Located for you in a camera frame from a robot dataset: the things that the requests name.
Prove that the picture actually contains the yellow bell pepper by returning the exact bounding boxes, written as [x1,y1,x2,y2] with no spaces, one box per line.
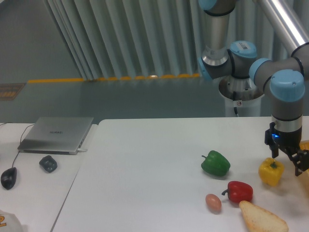
[258,158,285,187]

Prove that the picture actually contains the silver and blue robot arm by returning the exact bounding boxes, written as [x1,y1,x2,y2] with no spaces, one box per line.
[198,0,309,175]

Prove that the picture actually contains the red bell pepper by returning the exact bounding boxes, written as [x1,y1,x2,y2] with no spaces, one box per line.
[222,181,253,203]

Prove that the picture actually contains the small black plastic part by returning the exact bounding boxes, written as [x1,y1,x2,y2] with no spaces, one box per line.
[39,155,57,173]

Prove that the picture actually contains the white cloth with yellow print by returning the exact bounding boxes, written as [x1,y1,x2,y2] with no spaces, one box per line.
[0,211,23,232]

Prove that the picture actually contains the brown egg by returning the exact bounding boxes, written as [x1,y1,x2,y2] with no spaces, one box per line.
[205,194,222,214]

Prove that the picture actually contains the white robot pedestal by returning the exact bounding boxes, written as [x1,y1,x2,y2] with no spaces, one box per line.
[219,75,264,117]

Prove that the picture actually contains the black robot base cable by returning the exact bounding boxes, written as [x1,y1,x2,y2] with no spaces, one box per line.
[232,91,241,117]

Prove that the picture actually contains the green bell pepper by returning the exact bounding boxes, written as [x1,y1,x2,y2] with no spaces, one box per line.
[201,150,231,177]

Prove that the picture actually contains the yellow woven basket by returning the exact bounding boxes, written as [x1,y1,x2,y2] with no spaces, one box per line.
[298,140,309,194]

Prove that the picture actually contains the silver Huawei laptop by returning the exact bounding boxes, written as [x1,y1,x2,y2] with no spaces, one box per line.
[18,117,93,155]

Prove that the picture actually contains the black mouse cable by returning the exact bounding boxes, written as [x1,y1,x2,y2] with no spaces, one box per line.
[0,122,36,168]

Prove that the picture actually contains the triangular bread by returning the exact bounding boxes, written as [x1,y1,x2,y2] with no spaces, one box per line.
[239,201,289,232]

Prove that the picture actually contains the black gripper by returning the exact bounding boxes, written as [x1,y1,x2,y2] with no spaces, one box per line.
[265,122,309,176]

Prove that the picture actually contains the black computer mouse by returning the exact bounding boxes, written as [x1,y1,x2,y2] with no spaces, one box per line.
[0,167,17,190]

